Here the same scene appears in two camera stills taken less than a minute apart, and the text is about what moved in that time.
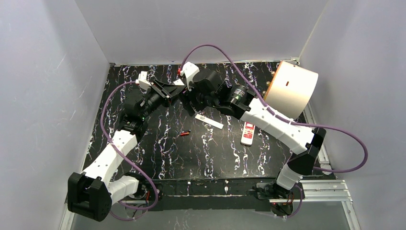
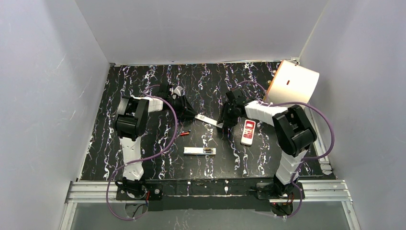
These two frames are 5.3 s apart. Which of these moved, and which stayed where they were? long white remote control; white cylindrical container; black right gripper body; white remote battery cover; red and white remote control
Moved: long white remote control; black right gripper body
Stayed: red and white remote control; white cylindrical container; white remote battery cover
